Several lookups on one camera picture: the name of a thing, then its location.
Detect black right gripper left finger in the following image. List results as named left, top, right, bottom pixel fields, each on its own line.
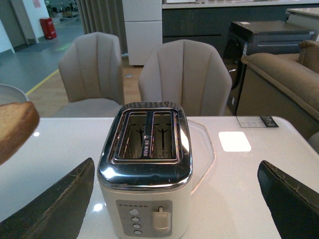
left=0, top=158, right=95, bottom=239

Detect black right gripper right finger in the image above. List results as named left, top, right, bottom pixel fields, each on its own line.
left=257, top=160, right=319, bottom=239

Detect toasted bread slice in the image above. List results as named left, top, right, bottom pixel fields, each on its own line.
left=0, top=101, right=40, bottom=164

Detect white chrome two-slot toaster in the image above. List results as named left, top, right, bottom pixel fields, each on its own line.
left=97, top=102, right=193, bottom=239

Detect black label card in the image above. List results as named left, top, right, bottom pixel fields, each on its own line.
left=236, top=116, right=279, bottom=127

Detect brown sofa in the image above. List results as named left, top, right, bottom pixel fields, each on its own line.
left=236, top=40, right=319, bottom=137

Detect beige chair left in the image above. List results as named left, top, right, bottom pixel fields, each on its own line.
left=54, top=32, right=125, bottom=118

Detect beige chair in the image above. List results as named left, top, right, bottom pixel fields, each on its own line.
left=138, top=39, right=232, bottom=116
left=54, top=32, right=125, bottom=118

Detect beige chair right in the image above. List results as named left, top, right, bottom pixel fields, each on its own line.
left=138, top=39, right=232, bottom=116

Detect black washing machine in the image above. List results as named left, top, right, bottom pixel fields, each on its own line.
left=223, top=20, right=315, bottom=115

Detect red box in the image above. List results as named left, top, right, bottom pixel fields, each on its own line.
left=39, top=17, right=57, bottom=40

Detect beige curtain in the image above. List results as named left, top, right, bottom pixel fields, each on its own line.
left=77, top=0, right=128, bottom=54

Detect dark grey counter cabinet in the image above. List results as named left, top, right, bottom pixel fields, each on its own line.
left=162, top=0, right=319, bottom=54

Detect white cabinet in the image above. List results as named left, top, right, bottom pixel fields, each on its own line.
left=122, top=0, right=162, bottom=66

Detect white toaster power cable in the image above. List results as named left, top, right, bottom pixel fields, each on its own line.
left=186, top=119, right=216, bottom=196

